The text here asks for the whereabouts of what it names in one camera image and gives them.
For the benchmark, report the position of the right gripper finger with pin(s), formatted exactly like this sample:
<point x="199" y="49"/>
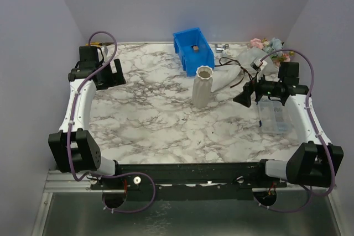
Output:
<point x="250" y="86"/>
<point x="244" y="98"/>

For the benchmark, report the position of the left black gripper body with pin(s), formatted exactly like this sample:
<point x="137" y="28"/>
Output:
<point x="110" y="79"/>

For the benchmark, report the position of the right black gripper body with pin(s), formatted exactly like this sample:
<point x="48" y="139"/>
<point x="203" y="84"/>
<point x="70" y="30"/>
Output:
<point x="253" y="91"/>

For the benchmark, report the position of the brown ribbon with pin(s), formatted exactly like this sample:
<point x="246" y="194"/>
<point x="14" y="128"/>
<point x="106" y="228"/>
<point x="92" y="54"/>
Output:
<point x="226" y="72"/>

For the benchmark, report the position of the flower bouquet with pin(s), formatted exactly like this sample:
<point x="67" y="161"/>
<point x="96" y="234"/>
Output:
<point x="257" y="49"/>

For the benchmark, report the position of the white ribbed ceramic vase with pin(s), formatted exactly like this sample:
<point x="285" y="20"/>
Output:
<point x="202" y="86"/>

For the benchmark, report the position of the blue plastic bin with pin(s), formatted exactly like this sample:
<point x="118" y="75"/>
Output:
<point x="183" y="43"/>

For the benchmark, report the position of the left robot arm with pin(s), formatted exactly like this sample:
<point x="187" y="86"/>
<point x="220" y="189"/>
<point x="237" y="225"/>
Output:
<point x="73" y="147"/>

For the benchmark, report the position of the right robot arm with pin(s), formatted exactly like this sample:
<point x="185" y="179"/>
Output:
<point x="317" y="159"/>

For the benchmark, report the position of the clear plastic organizer box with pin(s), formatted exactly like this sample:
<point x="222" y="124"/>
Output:
<point x="273" y="117"/>

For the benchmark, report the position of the small white cylinder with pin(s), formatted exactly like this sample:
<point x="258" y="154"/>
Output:
<point x="227" y="53"/>

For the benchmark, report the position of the small block in bin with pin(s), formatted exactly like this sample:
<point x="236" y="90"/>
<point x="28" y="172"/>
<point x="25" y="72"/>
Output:
<point x="195" y="49"/>

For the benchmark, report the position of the yellow handled pliers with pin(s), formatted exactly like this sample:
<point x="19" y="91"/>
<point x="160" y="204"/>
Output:
<point x="99" y="44"/>

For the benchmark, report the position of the metal bracket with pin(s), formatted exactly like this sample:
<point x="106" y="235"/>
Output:
<point x="219" y="48"/>

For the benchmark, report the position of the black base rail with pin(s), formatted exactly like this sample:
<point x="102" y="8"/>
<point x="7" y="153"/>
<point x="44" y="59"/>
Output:
<point x="187" y="182"/>

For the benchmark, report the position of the aluminium frame rail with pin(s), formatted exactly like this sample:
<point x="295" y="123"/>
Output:
<point x="57" y="182"/>

